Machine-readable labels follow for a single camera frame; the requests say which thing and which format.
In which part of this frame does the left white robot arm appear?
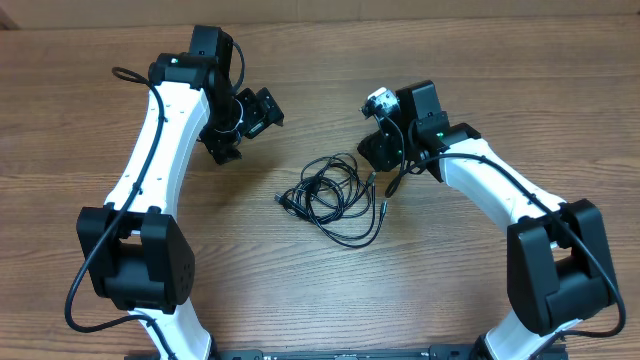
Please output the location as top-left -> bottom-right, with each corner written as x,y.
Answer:
64,25 -> 284,359

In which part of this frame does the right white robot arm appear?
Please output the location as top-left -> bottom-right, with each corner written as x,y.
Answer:
358,80 -> 626,360

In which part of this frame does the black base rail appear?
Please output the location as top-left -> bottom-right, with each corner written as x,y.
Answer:
211,344 -> 473,360

